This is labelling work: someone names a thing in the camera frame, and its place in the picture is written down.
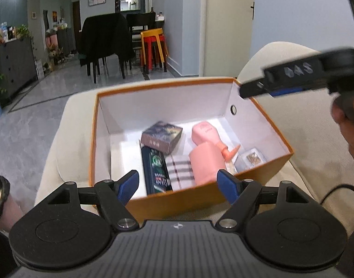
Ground pink cylindrical container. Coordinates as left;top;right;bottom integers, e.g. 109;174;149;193
189;143;228;186

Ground small potted plant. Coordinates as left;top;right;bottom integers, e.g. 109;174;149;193
15;25;34;39

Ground pink pump bottle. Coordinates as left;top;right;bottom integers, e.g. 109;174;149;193
191;122;241;163

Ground flower bouquet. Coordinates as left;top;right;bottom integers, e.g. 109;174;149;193
48;43;64;64

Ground dark printed card box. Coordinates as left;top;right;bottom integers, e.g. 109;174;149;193
141;121;183;155

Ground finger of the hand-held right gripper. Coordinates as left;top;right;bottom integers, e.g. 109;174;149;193
239;48;334;99

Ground clear plastic box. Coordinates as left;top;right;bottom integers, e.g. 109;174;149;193
234;148;267;174

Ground orange cardboard box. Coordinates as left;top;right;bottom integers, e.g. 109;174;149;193
88;77;295;222

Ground plaid checkered cloth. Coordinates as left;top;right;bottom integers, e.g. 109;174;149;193
164;155;196;192

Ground white peach-print tube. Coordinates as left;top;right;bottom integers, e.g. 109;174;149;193
225;158;238;176

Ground person's right hand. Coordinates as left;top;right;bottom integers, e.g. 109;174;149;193
330;94;354;157

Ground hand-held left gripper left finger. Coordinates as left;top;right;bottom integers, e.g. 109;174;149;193
35;169;140;233

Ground low dark sideboard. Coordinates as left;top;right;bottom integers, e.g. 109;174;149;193
45;27;77;57

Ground beige sofa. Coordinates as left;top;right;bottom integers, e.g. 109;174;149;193
34;41;354;278

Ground black green-print box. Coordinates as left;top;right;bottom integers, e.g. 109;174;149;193
141;146;173;195

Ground black cable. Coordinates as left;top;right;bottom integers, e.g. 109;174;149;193
319;184;354;205

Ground dining chair with black coat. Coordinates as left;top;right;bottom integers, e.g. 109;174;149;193
79;12;135;67

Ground dark grey cabinet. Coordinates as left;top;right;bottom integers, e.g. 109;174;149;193
0;36;38;107

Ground red stool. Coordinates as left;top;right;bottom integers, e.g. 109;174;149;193
142;35;166;70

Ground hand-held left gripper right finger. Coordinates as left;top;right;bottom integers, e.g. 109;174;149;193
216;169;319;233

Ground yellow and red stools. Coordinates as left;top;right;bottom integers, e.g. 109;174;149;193
140;28;169;74

